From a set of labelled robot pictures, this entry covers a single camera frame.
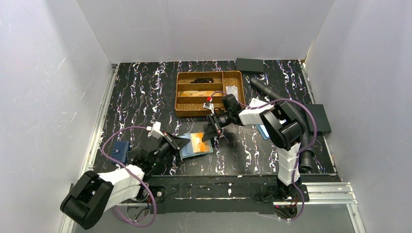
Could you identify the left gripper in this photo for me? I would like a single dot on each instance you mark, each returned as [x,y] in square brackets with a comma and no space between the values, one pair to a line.
[172,141]

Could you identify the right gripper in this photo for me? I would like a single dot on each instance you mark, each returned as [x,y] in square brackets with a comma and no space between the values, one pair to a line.
[217,120]

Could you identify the green card holder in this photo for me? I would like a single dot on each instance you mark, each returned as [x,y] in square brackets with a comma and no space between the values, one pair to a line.
[187,151]

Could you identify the orange VIP credit card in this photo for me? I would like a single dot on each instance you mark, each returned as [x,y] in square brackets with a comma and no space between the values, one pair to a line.
[198,145]

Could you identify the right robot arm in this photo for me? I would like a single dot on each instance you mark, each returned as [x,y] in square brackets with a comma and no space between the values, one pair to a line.
[282,125]

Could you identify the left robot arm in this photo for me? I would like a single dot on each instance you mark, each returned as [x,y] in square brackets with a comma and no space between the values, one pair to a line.
[95,193]

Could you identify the tan cards in tray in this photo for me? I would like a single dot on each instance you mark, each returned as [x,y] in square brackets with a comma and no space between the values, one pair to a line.
[196,93]

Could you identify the silver VIP card upper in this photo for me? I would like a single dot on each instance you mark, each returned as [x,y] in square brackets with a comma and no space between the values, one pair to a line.
[232,90]

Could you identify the white card on table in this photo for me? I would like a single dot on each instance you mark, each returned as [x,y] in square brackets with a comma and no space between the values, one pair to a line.
[257,103]

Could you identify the dark blue card holder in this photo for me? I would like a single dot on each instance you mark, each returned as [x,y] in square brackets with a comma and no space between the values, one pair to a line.
[119,151]

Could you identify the woven brown organizer tray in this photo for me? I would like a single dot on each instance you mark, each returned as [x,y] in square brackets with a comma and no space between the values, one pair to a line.
[193,106]

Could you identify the black object in tray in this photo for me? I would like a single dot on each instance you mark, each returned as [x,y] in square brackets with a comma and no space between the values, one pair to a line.
[203,80]

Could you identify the black flat box rear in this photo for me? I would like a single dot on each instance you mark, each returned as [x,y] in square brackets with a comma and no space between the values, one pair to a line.
[249,65]

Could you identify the black box right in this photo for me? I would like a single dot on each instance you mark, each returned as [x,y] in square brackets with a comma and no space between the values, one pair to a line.
[319,114]

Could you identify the aluminium frame rail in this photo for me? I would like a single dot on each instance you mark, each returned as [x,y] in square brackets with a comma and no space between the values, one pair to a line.
[242,162]

